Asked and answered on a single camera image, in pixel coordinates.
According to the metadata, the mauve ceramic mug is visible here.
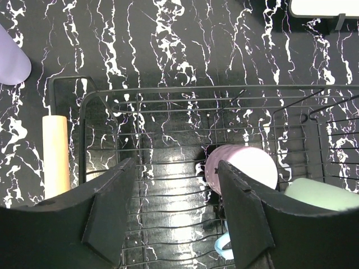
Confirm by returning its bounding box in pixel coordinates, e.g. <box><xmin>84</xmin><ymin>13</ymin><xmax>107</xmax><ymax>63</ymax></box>
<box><xmin>205</xmin><ymin>144</ymin><xmax>278</xmax><ymax>194</ymax></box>

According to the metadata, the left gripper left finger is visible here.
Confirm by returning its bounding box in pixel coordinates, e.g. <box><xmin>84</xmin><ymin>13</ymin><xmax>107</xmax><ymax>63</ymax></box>
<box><xmin>1</xmin><ymin>158</ymin><xmax>136</xmax><ymax>268</ymax></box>

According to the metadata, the white whiteboard black frame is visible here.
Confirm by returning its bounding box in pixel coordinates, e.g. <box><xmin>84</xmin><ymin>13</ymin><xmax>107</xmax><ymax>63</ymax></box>
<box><xmin>289</xmin><ymin>0</ymin><xmax>358</xmax><ymax>31</ymax></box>

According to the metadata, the light blue ceramic mug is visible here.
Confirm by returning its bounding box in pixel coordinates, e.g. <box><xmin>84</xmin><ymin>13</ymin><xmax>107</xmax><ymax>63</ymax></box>
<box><xmin>214</xmin><ymin>221</ymin><xmax>234</xmax><ymax>260</ymax></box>

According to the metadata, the black wire dish rack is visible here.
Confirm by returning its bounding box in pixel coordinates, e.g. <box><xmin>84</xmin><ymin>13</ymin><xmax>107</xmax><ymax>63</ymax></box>
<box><xmin>47</xmin><ymin>75</ymin><xmax>359</xmax><ymax>269</ymax></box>

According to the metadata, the left wooden rack handle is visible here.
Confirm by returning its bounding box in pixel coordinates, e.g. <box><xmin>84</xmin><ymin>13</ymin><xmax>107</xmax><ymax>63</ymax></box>
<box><xmin>42</xmin><ymin>115</ymin><xmax>70</xmax><ymax>200</ymax></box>

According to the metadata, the black marble pattern mat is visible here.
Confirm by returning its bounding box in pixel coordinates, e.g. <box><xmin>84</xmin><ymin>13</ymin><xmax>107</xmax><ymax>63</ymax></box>
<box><xmin>0</xmin><ymin>0</ymin><xmax>359</xmax><ymax>269</ymax></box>

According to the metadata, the lavender plastic cup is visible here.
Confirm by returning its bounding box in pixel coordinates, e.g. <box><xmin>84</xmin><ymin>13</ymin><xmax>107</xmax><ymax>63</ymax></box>
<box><xmin>0</xmin><ymin>26</ymin><xmax>31</xmax><ymax>86</ymax></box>

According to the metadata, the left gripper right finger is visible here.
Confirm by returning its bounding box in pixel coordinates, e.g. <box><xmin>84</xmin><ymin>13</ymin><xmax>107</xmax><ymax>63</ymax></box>
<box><xmin>218</xmin><ymin>160</ymin><xmax>358</xmax><ymax>268</ymax></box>

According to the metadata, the green plastic cup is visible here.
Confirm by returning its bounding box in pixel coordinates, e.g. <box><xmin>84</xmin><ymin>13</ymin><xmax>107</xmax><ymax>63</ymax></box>
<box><xmin>284</xmin><ymin>178</ymin><xmax>358</xmax><ymax>211</ymax></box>

